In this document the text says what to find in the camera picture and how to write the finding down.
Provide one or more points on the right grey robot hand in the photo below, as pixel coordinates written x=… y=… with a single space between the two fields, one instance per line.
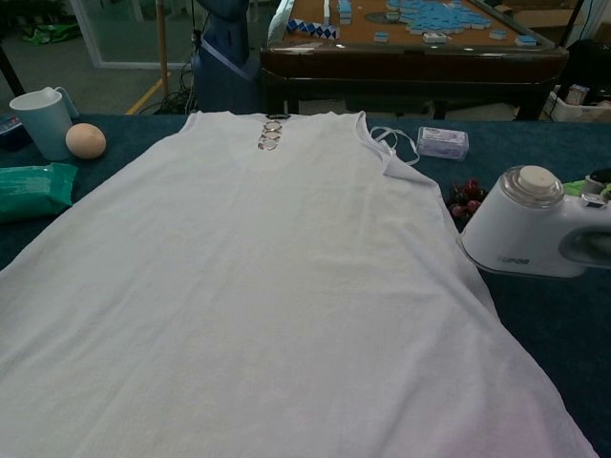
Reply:
x=602 y=179

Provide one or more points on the white handheld garment steamer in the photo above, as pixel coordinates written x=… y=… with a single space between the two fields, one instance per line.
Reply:
x=520 y=238

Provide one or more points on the green microfibre cloth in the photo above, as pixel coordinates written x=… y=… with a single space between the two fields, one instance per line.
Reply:
x=573 y=187

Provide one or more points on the white storage box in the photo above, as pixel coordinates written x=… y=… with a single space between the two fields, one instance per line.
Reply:
x=573 y=110

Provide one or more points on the dark blue table cover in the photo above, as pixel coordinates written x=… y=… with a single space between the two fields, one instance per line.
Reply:
x=525 y=157

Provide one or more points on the dark red grape bunch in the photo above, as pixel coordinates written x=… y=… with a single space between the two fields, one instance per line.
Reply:
x=465 y=200

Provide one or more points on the clear purple plastic box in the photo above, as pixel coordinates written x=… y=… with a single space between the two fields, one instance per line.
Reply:
x=442 y=143

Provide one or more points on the brown mahjong table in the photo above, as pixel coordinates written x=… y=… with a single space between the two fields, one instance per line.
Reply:
x=406 y=62

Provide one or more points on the blue mahjong tile pile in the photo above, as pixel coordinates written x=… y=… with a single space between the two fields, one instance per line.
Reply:
x=439 y=14

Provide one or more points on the blue white snake puzzle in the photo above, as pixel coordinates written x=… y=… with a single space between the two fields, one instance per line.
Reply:
x=310 y=28

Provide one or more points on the white sleeveless blouse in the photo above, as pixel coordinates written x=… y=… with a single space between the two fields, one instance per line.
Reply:
x=262 y=286

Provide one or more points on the wooden pole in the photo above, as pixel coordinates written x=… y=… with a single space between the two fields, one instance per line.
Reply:
x=163 y=47

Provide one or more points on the white framed glass partition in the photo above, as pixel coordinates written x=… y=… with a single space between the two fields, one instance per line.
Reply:
x=133 y=62

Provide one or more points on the beige egg-shaped ball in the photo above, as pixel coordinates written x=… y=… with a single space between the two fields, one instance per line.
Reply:
x=86 y=140

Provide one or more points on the light blue plastic cup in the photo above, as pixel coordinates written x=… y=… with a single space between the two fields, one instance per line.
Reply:
x=43 y=124

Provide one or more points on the green bag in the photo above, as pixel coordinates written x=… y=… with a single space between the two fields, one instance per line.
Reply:
x=52 y=32

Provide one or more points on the green wet wipes pack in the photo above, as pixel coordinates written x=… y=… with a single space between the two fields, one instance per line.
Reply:
x=33 y=191

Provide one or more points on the dark blue tissue pack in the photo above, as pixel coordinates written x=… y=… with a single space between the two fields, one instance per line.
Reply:
x=9 y=136

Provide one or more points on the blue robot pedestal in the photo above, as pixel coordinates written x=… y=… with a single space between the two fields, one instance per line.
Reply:
x=224 y=71

